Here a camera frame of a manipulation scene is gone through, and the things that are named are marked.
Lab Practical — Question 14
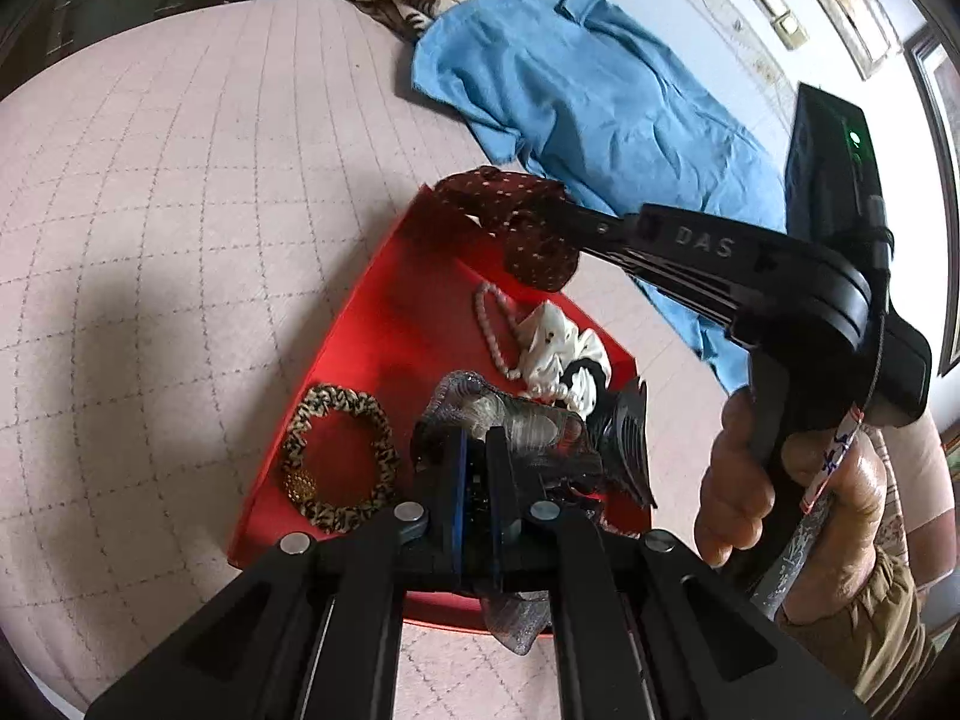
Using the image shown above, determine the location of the grey sheer scrunchie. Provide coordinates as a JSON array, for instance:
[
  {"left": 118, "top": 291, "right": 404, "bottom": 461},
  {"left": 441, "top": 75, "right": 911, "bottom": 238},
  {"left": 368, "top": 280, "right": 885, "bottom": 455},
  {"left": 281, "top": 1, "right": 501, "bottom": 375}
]
[{"left": 410, "top": 371, "right": 604, "bottom": 655}]

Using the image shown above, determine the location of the black wavy hair tie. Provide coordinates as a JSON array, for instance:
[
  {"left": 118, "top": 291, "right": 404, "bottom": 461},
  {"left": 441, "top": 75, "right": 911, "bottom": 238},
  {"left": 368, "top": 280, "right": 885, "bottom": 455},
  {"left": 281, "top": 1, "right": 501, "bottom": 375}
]
[{"left": 559, "top": 356, "right": 610, "bottom": 415}]

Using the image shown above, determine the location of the leopard print hair tie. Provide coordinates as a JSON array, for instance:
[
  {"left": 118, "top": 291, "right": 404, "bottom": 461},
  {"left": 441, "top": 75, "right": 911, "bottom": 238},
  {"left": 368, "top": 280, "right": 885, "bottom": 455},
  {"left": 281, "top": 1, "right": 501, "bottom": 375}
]
[{"left": 280, "top": 382, "right": 402, "bottom": 535}]

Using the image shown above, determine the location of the white cherry print scrunchie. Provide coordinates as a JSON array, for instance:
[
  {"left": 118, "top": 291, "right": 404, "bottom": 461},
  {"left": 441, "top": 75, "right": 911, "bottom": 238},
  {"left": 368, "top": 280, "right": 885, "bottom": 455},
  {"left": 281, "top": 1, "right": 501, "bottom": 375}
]
[{"left": 517, "top": 301, "right": 612, "bottom": 419}]

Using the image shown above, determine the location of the red tray box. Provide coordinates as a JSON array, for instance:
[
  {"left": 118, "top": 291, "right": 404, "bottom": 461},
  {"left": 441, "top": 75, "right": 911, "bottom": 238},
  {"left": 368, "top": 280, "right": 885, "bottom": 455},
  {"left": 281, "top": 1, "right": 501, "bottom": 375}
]
[{"left": 228, "top": 187, "right": 638, "bottom": 634}]

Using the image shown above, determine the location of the dark red polka-dot scrunchie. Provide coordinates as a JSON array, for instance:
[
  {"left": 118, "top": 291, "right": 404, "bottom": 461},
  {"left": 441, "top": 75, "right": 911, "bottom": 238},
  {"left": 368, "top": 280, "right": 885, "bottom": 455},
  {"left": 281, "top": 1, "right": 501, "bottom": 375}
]
[{"left": 433, "top": 166, "right": 579, "bottom": 293}]

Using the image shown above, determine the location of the right forearm tan sleeve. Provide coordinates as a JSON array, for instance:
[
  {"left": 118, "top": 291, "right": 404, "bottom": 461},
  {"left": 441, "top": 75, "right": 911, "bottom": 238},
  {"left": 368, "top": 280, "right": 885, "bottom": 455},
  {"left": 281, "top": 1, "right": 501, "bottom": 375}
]
[{"left": 776, "top": 550, "right": 937, "bottom": 718}]

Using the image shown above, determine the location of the person's right hand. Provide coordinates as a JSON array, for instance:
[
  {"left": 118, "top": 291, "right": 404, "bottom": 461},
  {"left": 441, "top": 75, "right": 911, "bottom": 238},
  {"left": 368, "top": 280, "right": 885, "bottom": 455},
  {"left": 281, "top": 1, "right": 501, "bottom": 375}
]
[{"left": 693, "top": 387, "right": 887, "bottom": 626}]

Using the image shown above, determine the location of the dark framed picture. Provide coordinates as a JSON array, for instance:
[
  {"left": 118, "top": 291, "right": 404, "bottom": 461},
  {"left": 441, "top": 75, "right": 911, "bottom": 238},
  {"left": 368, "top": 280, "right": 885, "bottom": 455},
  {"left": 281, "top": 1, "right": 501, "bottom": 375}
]
[{"left": 903, "top": 24, "right": 960, "bottom": 377}]

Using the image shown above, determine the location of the blue shirt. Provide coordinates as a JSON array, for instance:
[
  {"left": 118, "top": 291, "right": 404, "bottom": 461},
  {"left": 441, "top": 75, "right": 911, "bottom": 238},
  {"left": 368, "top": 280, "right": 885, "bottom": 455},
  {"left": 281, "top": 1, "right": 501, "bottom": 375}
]
[{"left": 410, "top": 0, "right": 790, "bottom": 395}]

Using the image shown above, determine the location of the framed wall picture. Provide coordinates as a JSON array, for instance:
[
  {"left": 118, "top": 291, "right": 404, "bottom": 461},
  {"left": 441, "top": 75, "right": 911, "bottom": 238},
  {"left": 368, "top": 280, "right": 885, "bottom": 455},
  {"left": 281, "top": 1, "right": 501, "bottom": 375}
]
[{"left": 817, "top": 0, "right": 901, "bottom": 80}]

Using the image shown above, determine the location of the beige wall switch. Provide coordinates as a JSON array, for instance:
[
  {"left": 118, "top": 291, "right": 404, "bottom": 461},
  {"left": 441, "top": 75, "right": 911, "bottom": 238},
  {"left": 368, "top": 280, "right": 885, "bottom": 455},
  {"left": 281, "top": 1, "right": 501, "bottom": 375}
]
[{"left": 754, "top": 0, "right": 807, "bottom": 50}]

